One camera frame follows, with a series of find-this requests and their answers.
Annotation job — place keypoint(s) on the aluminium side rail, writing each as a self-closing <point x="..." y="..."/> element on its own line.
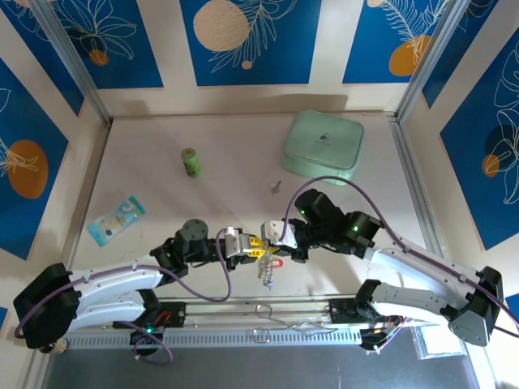
<point x="87" y="202"/>
<point x="417" y="182"/>

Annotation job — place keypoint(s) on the green cylindrical can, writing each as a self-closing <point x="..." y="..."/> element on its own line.
<point x="191" y="162"/>

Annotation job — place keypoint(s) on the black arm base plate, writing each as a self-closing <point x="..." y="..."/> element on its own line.
<point x="344" y="312"/>
<point x="170" y="314"/>

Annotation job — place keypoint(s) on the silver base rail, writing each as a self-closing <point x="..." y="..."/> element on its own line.
<point x="227" y="312"/>

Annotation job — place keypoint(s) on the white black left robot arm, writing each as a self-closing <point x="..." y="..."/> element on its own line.
<point x="117" y="283"/>

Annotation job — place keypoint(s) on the silver taped square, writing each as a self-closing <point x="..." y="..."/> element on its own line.
<point x="438" y="344"/>

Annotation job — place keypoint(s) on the blue wipes packet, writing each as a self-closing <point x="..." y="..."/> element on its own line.
<point x="115" y="221"/>

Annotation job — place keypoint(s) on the mint green zipper case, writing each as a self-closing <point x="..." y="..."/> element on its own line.
<point x="322" y="142"/>

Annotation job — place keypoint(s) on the aluminium frame post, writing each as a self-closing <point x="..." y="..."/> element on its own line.
<point x="69" y="61"/>
<point x="430" y="61"/>

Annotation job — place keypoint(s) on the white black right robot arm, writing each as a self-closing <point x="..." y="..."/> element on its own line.
<point x="413" y="263"/>

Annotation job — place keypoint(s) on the red key tag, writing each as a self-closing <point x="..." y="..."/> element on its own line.
<point x="278" y="264"/>

